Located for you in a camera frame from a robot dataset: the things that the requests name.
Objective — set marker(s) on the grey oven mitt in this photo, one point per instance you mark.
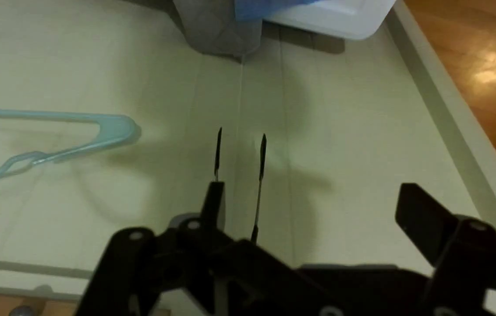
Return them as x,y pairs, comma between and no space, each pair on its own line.
218,28

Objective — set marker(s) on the light blue plastic hanger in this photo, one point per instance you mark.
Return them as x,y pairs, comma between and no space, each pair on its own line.
100,131

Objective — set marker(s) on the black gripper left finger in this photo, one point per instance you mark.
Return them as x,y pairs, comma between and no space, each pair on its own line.
142,268

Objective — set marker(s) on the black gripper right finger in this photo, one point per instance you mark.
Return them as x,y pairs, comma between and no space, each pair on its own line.
468,256

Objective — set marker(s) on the black and steel tongs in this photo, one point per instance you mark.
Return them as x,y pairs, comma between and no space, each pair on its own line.
261,168

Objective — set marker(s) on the blue pot holder cloth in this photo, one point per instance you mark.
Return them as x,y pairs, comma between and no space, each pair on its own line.
265,7

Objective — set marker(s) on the white storage bin lid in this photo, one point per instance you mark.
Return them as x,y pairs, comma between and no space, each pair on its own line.
340,15

